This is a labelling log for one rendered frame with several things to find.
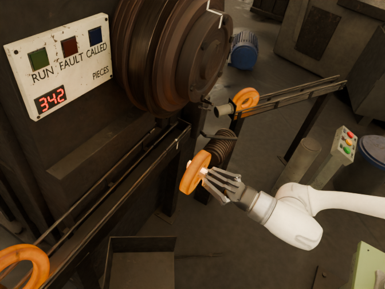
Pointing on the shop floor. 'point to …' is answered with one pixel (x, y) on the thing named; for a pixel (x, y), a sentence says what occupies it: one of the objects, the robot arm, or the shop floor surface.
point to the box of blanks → (369, 81)
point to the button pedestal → (334, 159)
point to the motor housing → (200, 194)
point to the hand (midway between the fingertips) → (196, 169)
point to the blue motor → (244, 51)
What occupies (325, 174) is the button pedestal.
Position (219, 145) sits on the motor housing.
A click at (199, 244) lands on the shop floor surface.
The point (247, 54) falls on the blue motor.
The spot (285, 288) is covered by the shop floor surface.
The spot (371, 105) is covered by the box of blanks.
